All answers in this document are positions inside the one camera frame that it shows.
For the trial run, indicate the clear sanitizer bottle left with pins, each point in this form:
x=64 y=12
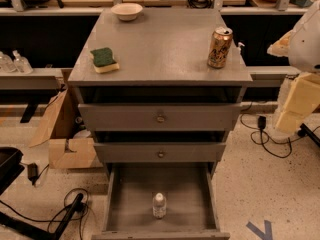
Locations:
x=6 y=63

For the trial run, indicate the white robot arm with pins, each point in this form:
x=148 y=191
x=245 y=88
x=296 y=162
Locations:
x=298 y=96

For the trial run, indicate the grey open bottom drawer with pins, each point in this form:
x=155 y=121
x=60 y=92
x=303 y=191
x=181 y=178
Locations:
x=190 y=206

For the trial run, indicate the clear sanitizer bottle right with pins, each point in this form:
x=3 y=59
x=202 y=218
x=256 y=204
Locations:
x=22 y=64

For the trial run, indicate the black stand leg right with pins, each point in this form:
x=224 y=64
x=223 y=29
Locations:
x=306 y=131

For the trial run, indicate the white ceramic bowl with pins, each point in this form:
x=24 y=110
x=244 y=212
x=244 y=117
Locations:
x=127 y=11

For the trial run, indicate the black chair base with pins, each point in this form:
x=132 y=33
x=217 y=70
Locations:
x=17 y=199

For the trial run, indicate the grey top drawer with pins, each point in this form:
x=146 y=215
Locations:
x=107 y=117

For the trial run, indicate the grey wooden drawer cabinet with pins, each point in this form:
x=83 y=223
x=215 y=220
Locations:
x=162 y=57

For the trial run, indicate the brown cardboard box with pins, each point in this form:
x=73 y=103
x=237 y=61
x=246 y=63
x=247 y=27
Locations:
x=70 y=145

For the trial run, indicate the clear sanitizer bottle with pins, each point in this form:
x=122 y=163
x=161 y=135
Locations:
x=6 y=63
x=22 y=64

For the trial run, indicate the small black adapter left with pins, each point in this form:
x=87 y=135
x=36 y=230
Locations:
x=33 y=173

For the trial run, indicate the green and yellow sponge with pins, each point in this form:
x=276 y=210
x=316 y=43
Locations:
x=103 y=60

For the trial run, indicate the clear plastic water bottle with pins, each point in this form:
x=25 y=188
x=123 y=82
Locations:
x=159 y=206

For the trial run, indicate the gold soda can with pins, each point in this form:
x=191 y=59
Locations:
x=219 y=48

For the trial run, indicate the grey middle drawer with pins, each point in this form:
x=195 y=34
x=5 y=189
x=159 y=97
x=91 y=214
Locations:
x=159 y=152

